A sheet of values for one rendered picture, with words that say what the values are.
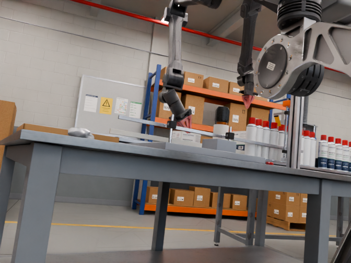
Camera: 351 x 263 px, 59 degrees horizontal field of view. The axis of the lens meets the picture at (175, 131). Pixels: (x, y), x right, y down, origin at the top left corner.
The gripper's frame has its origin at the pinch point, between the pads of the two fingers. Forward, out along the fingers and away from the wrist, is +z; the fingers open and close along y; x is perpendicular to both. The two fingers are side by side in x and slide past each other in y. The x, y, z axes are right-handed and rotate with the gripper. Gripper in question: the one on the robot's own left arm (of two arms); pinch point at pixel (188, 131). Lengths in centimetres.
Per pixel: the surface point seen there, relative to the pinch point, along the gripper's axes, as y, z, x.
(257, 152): -1.0, 29.8, -29.1
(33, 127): -13, -33, 55
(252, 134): -1.6, 20.2, -30.5
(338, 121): 332, 301, -591
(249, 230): 100, 140, -68
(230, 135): -10.6, 9.6, -11.4
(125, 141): -5.3, -12.8, 29.7
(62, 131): -13, -28, 49
